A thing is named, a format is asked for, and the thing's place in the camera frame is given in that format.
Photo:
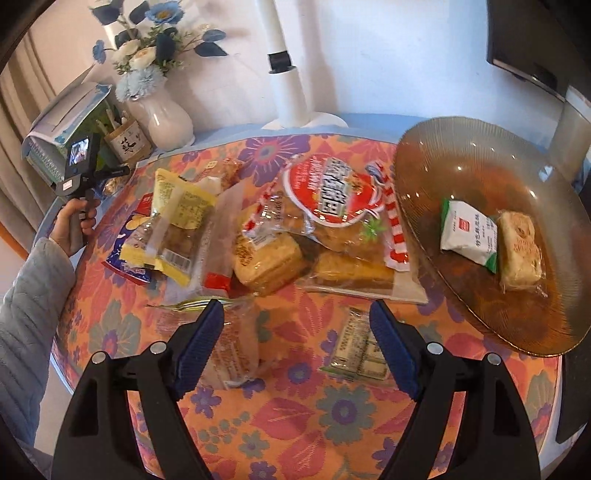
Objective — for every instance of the yellow cake snack packet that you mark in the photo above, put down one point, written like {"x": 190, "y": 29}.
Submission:
{"x": 167, "y": 241}

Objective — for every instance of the beige pastry packet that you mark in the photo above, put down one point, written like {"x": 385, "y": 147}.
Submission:
{"x": 521, "y": 260}

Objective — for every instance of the white green snack packet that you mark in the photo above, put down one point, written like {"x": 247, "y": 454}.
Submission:
{"x": 469, "y": 233}

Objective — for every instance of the grey sleeved left forearm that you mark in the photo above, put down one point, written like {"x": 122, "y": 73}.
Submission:
{"x": 29, "y": 317}

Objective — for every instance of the person's left hand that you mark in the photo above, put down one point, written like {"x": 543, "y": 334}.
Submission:
{"x": 79, "y": 216}

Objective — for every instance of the white blue paper box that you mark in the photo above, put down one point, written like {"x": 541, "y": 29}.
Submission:
{"x": 44, "y": 147}

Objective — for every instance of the white ceramic vase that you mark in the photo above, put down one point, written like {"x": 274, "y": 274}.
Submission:
{"x": 168, "y": 125}

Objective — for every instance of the blue cracker bag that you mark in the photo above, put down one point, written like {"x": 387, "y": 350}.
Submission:
{"x": 119, "y": 261}

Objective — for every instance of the clear wafer packet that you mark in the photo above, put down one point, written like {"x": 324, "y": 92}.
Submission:
{"x": 212, "y": 267}

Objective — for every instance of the blue white artificial flowers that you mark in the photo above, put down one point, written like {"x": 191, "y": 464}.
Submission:
{"x": 150, "y": 44}

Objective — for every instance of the clear sliced toast bag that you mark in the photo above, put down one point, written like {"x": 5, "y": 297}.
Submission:
{"x": 235, "y": 356}

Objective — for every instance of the small green cracker packet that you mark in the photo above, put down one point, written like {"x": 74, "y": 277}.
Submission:
{"x": 356, "y": 354}

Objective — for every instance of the white lamp stand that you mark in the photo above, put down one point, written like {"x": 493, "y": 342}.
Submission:
{"x": 292, "y": 109}

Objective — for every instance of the red white snack bag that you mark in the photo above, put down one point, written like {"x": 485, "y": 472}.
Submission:
{"x": 346, "y": 210}

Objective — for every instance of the grey white thermos bottle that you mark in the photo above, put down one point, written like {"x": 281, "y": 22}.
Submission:
{"x": 571, "y": 140}

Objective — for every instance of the black wall television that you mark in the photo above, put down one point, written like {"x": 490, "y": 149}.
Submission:
{"x": 544, "y": 42}

